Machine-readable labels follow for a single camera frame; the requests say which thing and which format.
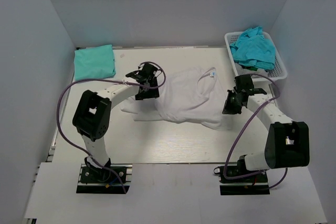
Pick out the crumpled blue t shirt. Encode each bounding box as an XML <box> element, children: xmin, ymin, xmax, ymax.
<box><xmin>229</xmin><ymin>26</ymin><xmax>276</xmax><ymax>71</ymax></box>

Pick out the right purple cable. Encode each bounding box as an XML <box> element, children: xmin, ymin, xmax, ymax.
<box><xmin>223</xmin><ymin>73</ymin><xmax>288</xmax><ymax>189</ymax></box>

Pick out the dark green garment in basket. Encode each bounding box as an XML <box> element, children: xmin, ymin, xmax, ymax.
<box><xmin>242</xmin><ymin>66</ymin><xmax>258</xmax><ymax>71</ymax></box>

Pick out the folded green t shirt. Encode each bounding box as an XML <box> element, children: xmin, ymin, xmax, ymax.
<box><xmin>74</xmin><ymin>45</ymin><xmax>116</xmax><ymax>81</ymax></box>

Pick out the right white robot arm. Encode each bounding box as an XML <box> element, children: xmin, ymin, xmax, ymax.
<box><xmin>222</xmin><ymin>74</ymin><xmax>310</xmax><ymax>182</ymax></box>

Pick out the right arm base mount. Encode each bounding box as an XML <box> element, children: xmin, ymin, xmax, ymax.
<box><xmin>213</xmin><ymin>157</ymin><xmax>270</xmax><ymax>196</ymax></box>

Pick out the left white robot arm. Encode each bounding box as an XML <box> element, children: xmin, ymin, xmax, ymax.
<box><xmin>72</xmin><ymin>61</ymin><xmax>166</xmax><ymax>182</ymax></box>

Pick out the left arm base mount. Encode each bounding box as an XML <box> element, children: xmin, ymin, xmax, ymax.
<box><xmin>76</xmin><ymin>164</ymin><xmax>132</xmax><ymax>195</ymax></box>

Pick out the white t shirt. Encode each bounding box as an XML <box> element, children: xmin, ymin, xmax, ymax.
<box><xmin>120</xmin><ymin>67</ymin><xmax>233</xmax><ymax>131</ymax></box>

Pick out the grey white shirt in basket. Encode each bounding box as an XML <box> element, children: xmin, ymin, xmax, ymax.
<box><xmin>235</xmin><ymin>63</ymin><xmax>268</xmax><ymax>76</ymax></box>

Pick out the white plastic basket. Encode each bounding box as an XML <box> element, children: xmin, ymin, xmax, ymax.
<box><xmin>224</xmin><ymin>31</ymin><xmax>288</xmax><ymax>82</ymax></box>

